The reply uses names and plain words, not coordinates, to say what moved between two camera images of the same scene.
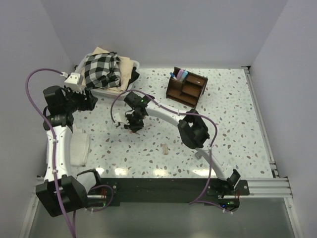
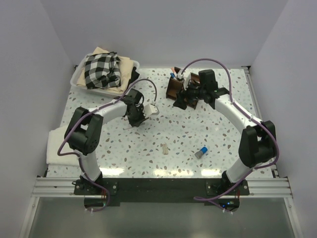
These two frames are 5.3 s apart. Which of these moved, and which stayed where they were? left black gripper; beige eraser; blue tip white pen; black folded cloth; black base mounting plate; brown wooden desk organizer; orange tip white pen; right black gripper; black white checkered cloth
Moved: left black gripper; right black gripper; orange tip white pen
Stayed: black white checkered cloth; black folded cloth; black base mounting plate; blue tip white pen; beige eraser; brown wooden desk organizer
